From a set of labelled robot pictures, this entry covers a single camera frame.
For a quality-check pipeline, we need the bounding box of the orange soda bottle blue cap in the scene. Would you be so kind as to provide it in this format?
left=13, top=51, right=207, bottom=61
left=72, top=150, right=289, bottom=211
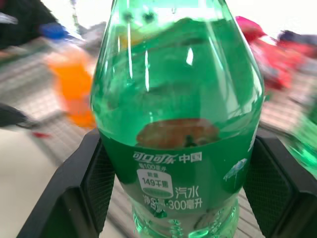
left=39, top=22, right=97, bottom=129

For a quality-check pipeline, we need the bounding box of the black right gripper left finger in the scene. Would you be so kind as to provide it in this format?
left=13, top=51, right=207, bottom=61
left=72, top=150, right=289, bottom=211
left=16, top=128, right=115, bottom=238

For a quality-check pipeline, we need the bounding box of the white wire rack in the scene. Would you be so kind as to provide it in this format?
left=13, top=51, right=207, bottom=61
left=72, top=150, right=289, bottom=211
left=0, top=37, right=100, bottom=172

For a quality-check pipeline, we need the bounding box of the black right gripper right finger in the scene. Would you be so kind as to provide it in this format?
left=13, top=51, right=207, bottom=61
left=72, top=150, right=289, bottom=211
left=241, top=129, right=317, bottom=238

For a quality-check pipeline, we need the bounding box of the green plastic soda bottle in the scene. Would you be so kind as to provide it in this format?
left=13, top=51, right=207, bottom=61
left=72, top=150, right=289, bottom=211
left=90, top=0, right=265, bottom=238

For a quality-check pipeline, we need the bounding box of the dark clothed person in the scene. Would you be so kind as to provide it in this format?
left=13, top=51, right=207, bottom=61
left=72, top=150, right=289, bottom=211
left=0, top=0, right=60, bottom=50

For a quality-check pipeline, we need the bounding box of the red snack bag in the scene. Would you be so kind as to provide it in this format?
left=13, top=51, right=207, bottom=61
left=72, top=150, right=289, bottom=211
left=235, top=16, right=317, bottom=90

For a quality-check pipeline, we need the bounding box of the black object with red tip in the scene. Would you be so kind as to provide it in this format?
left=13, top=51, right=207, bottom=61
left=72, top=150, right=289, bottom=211
left=0, top=103, right=52, bottom=138

